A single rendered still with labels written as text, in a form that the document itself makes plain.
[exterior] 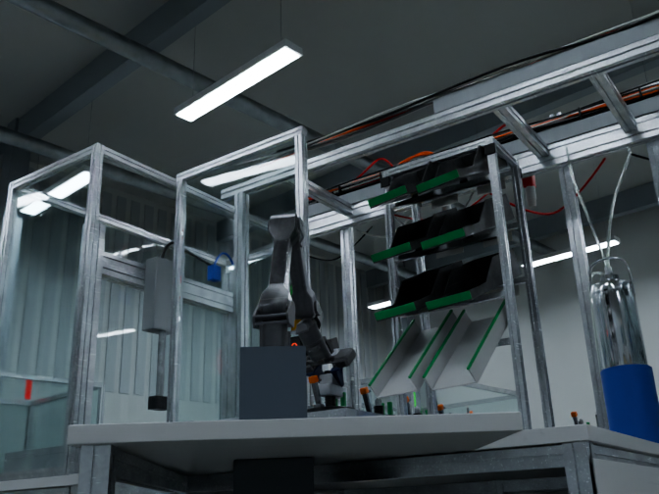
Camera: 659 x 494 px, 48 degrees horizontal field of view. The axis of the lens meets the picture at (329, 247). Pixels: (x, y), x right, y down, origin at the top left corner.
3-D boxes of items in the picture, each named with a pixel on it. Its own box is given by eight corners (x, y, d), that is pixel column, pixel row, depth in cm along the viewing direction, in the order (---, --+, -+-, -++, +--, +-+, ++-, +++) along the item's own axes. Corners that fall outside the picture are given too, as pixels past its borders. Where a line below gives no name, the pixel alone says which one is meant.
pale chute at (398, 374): (419, 391, 173) (409, 376, 172) (377, 398, 182) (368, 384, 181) (460, 322, 194) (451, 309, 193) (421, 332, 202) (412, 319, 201)
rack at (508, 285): (532, 442, 168) (493, 133, 195) (394, 454, 187) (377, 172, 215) (563, 447, 184) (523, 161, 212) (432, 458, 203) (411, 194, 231)
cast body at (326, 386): (329, 394, 197) (329, 368, 199) (317, 396, 199) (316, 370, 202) (347, 398, 203) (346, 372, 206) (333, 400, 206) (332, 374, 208)
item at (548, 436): (589, 440, 134) (586, 423, 135) (69, 484, 213) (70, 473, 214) (715, 467, 243) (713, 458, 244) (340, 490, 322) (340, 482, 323)
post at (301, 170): (308, 430, 218) (301, 133, 253) (300, 431, 219) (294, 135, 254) (314, 431, 220) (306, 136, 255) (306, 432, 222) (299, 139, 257)
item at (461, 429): (66, 444, 111) (68, 424, 112) (167, 477, 195) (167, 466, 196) (523, 430, 114) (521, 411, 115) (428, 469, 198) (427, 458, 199)
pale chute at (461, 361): (478, 383, 165) (468, 368, 164) (430, 391, 174) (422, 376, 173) (514, 313, 186) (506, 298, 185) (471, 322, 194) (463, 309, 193)
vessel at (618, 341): (643, 363, 225) (622, 247, 239) (596, 369, 233) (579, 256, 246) (653, 369, 236) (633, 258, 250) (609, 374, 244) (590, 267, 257)
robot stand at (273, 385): (238, 443, 148) (239, 346, 155) (243, 450, 162) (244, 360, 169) (308, 441, 149) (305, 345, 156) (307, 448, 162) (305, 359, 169)
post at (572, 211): (618, 463, 253) (560, 111, 302) (604, 464, 256) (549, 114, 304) (621, 463, 257) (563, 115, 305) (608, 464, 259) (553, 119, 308)
